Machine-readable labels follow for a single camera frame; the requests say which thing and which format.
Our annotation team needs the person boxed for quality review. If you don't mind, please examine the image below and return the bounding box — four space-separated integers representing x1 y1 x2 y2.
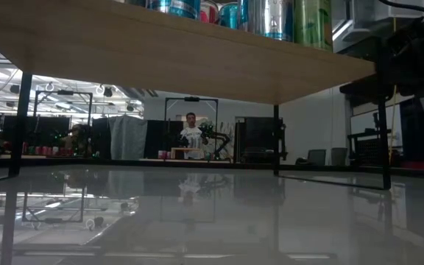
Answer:
179 112 209 160
63 124 92 158

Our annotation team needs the grey chair back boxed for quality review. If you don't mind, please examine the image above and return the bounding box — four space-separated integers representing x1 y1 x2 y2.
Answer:
306 149 327 166
331 147 349 166

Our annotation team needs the background black rig frame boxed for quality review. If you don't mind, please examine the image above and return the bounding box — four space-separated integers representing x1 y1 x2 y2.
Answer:
32 90 94 158
163 96 219 160

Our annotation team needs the black wire rack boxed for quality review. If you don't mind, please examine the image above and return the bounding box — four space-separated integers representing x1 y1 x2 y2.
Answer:
347 127 392 169

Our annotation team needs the green soda can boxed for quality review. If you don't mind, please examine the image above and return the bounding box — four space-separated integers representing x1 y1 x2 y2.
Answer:
293 0 333 52

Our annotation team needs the silver Diet Coke can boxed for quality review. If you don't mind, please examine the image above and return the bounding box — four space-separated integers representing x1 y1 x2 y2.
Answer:
200 0 219 25

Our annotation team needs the background small wooden shelf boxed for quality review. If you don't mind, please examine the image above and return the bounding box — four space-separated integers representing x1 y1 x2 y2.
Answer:
170 146 205 160

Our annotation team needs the black panel cabinet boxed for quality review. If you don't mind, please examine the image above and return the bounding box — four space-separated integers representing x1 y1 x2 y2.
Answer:
235 116 283 163

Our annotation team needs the grey-green hanging cloth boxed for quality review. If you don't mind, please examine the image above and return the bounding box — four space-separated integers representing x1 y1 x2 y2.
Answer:
107 114 149 161

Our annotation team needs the black partition panel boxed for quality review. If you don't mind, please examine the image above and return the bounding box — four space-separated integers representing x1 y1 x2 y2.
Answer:
146 119 184 160

